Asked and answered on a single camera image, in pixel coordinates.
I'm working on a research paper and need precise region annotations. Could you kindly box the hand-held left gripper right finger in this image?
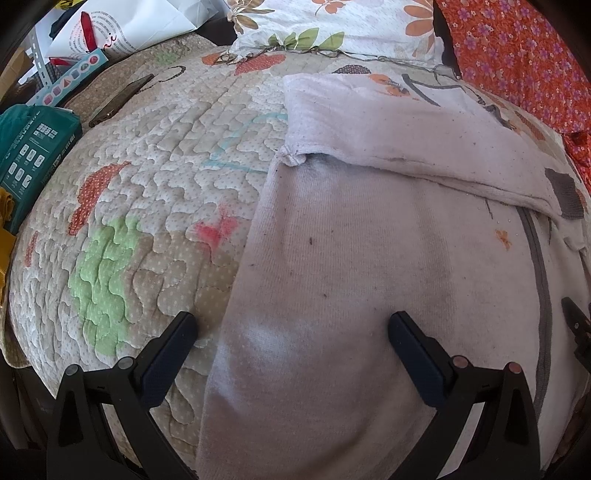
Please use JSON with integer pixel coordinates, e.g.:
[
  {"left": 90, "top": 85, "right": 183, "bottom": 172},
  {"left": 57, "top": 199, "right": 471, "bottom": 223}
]
[{"left": 387, "top": 311, "right": 542, "bottom": 480}]

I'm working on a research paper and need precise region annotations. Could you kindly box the white paper bag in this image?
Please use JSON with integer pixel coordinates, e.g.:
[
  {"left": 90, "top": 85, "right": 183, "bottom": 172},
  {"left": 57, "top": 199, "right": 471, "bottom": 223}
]
[{"left": 46, "top": 0, "right": 232, "bottom": 62}]

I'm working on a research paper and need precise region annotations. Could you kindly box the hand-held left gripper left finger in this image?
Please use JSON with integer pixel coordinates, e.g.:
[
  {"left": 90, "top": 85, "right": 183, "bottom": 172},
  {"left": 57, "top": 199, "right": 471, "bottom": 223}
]
[{"left": 46, "top": 311, "right": 199, "bottom": 480}]

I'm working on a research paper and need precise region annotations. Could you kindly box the orange floral cloth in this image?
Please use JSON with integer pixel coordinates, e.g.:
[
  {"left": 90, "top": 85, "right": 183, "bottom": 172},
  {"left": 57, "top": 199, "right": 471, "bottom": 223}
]
[{"left": 435, "top": 0, "right": 591, "bottom": 186}]

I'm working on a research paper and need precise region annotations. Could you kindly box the floral pillow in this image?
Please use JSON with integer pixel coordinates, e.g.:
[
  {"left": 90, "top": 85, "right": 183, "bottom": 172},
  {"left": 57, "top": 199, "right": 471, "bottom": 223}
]
[{"left": 228, "top": 0, "right": 445, "bottom": 66}]

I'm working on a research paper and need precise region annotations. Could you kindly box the white embroidered sweater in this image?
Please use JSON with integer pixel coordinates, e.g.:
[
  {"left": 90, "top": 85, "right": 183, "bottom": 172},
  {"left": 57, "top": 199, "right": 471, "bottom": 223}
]
[{"left": 196, "top": 73, "right": 591, "bottom": 480}]

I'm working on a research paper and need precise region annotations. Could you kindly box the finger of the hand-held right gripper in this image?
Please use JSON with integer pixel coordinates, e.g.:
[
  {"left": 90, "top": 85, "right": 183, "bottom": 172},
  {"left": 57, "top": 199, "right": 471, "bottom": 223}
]
[{"left": 560, "top": 297, "right": 591, "bottom": 361}]

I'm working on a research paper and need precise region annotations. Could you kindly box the teal cardboard box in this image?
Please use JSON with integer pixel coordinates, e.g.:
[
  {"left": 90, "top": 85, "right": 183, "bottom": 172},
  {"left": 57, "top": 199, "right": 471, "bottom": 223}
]
[{"left": 0, "top": 105, "right": 84, "bottom": 232}]

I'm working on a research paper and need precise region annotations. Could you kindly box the patchwork quilted bedspread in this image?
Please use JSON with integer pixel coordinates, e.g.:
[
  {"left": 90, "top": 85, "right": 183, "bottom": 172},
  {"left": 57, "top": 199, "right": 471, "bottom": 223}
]
[{"left": 0, "top": 34, "right": 591, "bottom": 462}]

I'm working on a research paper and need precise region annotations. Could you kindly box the perforated metal bar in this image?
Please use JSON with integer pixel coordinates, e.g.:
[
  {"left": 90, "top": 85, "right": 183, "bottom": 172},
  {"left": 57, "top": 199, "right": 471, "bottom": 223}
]
[{"left": 28, "top": 27, "right": 51, "bottom": 89}]

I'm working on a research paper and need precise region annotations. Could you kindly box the light blue shapes box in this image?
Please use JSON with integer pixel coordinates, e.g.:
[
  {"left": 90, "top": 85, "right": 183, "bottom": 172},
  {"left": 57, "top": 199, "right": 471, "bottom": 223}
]
[{"left": 25, "top": 50, "right": 110, "bottom": 108}]

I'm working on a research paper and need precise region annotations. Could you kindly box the dark phone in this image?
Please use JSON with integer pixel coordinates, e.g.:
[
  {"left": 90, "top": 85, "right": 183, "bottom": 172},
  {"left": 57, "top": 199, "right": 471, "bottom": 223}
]
[{"left": 89, "top": 74, "right": 154, "bottom": 129}]

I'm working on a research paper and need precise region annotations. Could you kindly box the mustard yellow cloth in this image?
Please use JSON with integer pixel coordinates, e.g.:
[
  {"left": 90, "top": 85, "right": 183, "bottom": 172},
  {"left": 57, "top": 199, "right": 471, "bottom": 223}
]
[{"left": 0, "top": 186, "right": 17, "bottom": 303}]

